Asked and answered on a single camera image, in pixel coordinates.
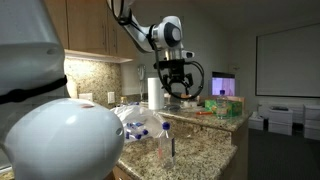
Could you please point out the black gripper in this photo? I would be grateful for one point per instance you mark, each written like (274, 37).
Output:
(176, 74)

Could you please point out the white plastic bag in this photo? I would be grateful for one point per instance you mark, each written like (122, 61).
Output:
(133, 113)

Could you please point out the clear bottle blue cap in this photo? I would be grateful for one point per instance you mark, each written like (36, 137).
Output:
(166, 147)
(135, 125)
(139, 134)

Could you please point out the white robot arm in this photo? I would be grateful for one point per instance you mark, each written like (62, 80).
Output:
(46, 134)

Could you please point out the white paper towel roll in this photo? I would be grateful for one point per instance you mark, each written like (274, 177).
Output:
(155, 94)

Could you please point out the orange marker pen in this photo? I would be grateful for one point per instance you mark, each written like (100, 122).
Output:
(204, 113)

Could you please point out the computer monitor screen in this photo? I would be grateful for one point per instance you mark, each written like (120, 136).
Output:
(223, 81)

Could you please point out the clear bottle behind box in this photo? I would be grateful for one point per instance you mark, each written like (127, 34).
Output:
(222, 105)

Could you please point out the wooden upper cabinet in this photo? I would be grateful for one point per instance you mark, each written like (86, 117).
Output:
(87, 29)

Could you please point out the white storage boxes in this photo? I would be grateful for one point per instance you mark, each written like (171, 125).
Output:
(283, 118)

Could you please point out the white projector screen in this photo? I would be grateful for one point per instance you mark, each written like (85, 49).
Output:
(288, 63)

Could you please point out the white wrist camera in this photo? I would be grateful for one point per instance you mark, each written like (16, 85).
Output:
(187, 54)

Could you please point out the white wall outlet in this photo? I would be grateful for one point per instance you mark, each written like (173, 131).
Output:
(111, 97)

